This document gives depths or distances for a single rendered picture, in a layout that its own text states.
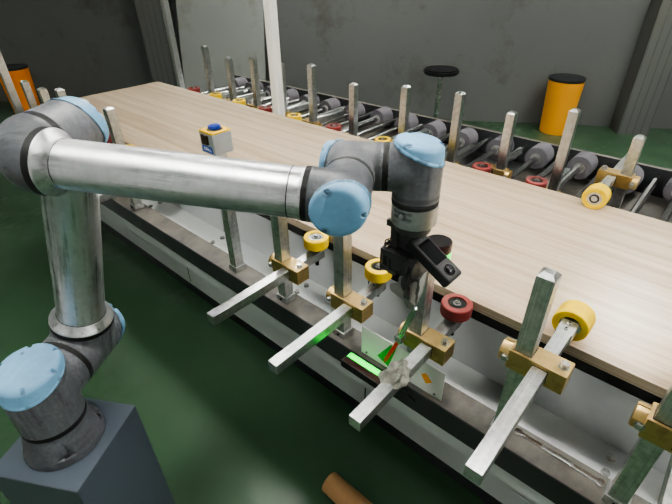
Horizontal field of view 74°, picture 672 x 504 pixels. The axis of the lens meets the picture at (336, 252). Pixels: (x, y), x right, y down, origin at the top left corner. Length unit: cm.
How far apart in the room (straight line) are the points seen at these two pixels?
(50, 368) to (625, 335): 134
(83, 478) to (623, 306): 140
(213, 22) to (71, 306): 460
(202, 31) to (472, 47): 295
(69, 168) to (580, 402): 123
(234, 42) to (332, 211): 485
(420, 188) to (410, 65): 478
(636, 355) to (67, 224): 127
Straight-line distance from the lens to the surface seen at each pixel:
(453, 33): 551
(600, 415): 134
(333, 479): 180
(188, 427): 211
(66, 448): 137
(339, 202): 66
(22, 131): 89
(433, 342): 112
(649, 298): 141
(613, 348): 121
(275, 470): 192
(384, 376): 103
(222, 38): 552
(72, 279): 119
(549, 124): 547
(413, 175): 79
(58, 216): 109
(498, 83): 565
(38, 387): 123
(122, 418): 143
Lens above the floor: 165
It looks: 34 degrees down
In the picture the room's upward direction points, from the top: 1 degrees counter-clockwise
